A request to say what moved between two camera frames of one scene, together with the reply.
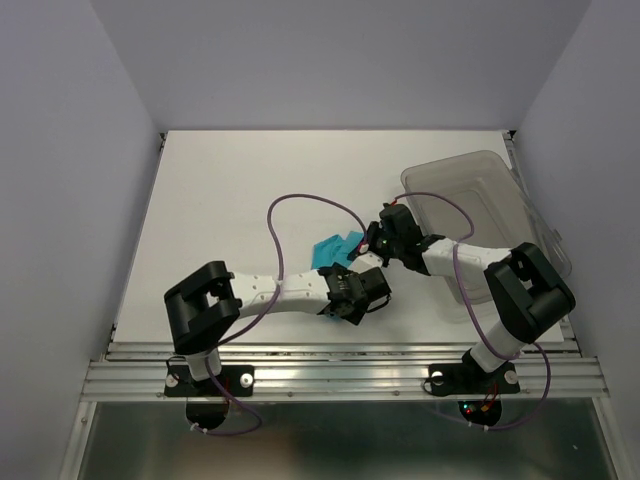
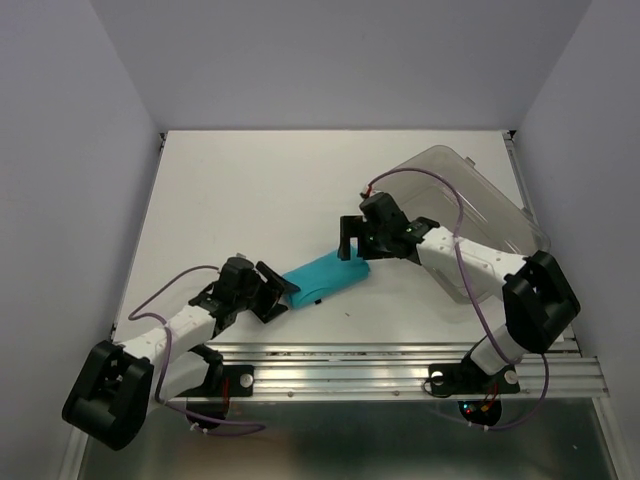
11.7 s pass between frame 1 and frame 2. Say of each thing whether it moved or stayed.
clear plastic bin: moved
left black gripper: moved
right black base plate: stayed
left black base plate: stayed
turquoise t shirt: moved
